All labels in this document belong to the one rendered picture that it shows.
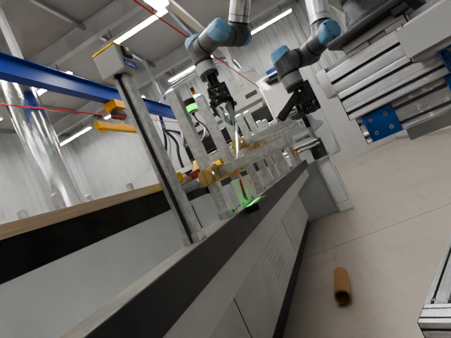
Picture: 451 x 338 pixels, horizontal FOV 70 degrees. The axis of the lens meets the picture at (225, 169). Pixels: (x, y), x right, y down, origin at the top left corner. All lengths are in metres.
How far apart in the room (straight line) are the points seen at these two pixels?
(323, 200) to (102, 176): 9.65
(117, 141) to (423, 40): 11.49
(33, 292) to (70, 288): 0.08
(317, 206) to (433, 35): 3.25
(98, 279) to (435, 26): 0.92
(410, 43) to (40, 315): 0.94
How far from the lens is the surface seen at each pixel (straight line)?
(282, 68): 1.26
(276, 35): 10.76
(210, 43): 1.23
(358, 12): 1.04
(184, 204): 0.78
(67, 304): 0.76
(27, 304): 0.72
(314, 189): 3.93
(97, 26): 7.52
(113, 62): 0.86
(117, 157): 12.06
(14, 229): 0.73
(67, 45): 7.85
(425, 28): 0.88
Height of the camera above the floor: 0.79
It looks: 3 degrees up
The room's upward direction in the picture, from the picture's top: 25 degrees counter-clockwise
